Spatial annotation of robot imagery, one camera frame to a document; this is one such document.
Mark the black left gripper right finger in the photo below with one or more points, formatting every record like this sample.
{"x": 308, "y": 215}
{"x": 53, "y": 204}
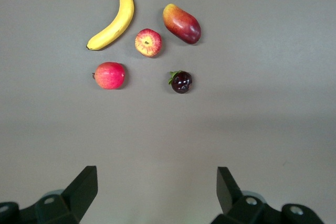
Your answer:
{"x": 228, "y": 195}

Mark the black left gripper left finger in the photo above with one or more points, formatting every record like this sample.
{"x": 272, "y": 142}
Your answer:
{"x": 81, "y": 190}

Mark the red yellow striped apple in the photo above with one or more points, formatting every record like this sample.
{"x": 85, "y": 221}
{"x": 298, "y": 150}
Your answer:
{"x": 148, "y": 42}

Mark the yellow banana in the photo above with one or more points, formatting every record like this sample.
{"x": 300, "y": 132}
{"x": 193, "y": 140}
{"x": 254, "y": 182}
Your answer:
{"x": 118, "y": 22}

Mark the red pink round fruit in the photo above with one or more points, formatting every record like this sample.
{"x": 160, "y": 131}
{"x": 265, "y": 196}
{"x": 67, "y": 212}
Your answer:
{"x": 110, "y": 75}

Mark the dark purple plum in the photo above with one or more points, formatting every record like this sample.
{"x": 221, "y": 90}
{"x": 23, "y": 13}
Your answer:
{"x": 181, "y": 83}

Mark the red yellow mango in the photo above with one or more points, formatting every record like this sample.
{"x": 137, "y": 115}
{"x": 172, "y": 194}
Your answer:
{"x": 181, "y": 23}

